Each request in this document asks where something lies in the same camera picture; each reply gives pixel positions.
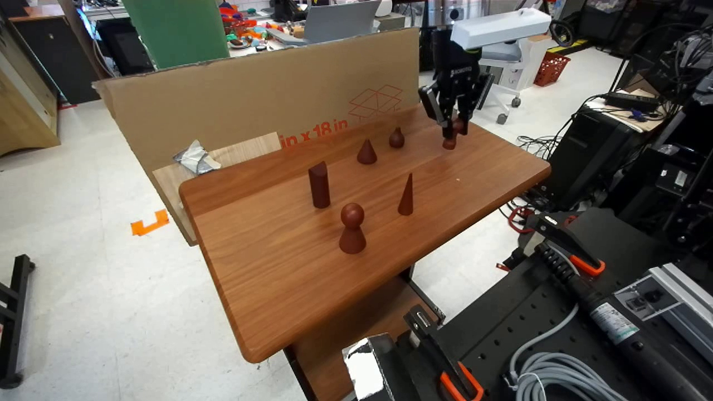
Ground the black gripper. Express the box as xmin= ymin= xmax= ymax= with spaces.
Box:
xmin=429 ymin=41 xmax=485 ymax=139

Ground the small wooden pawn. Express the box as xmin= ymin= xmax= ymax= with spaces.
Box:
xmin=440 ymin=119 xmax=460 ymax=150

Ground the short wide wooden cone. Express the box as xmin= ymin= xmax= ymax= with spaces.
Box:
xmin=353 ymin=136 xmax=378 ymax=166

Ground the tall thin wooden cone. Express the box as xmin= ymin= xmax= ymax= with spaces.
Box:
xmin=394 ymin=172 xmax=416 ymax=218

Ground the red plastic basket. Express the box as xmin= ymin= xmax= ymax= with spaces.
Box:
xmin=532 ymin=48 xmax=573 ymax=88

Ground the black equipment case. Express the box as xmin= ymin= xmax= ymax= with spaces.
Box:
xmin=544 ymin=90 xmax=663 ymax=218

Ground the wooden slant-cut cylinder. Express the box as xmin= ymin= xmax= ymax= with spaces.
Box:
xmin=304 ymin=159 xmax=333 ymax=212

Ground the large wooden pawn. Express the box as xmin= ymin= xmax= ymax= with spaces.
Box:
xmin=337 ymin=199 xmax=367 ymax=255

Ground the large flat cardboard box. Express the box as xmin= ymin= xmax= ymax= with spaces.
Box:
xmin=90 ymin=27 xmax=422 ymax=175

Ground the black perforated mounting base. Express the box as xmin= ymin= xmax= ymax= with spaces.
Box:
xmin=384 ymin=204 xmax=713 ymax=401

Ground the crumpled white paper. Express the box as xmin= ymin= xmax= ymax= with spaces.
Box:
xmin=174 ymin=138 xmax=225 ymax=177

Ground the white printed label sheet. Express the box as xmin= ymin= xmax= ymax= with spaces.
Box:
xmin=612 ymin=274 xmax=683 ymax=323

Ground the green board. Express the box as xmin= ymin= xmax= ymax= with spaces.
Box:
xmin=120 ymin=0 xmax=231 ymax=72

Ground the orange floor tape mark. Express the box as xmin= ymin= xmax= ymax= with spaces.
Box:
xmin=129 ymin=207 xmax=172 ymax=237

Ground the light wooden cabinet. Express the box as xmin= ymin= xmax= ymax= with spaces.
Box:
xmin=0 ymin=19 xmax=61 ymax=158

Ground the black floor stand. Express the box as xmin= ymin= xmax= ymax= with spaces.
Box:
xmin=0 ymin=251 xmax=37 ymax=389

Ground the orange-handled black clamp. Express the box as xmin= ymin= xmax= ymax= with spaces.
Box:
xmin=504 ymin=212 xmax=608 ymax=283
xmin=401 ymin=304 xmax=487 ymax=401

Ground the grey cable bundle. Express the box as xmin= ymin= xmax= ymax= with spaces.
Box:
xmin=505 ymin=300 xmax=634 ymax=401

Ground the aluminium rail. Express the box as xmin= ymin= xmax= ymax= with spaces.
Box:
xmin=646 ymin=260 xmax=713 ymax=352

